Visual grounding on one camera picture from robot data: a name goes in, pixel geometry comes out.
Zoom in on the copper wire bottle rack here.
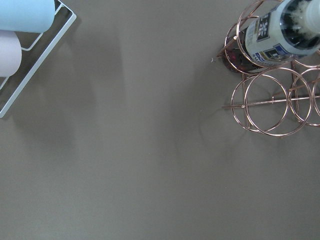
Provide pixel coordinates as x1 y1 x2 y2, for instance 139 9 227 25
218 0 320 137

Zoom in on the tea bottle back left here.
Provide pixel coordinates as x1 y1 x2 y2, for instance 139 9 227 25
222 0 320 73

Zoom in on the pale pink cup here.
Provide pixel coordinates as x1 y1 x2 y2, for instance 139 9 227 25
0 30 22 77

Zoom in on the white wire cup rack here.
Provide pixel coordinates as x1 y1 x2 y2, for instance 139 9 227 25
0 0 77 118

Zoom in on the light blue cup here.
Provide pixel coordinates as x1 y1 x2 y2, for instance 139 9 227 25
0 0 56 33

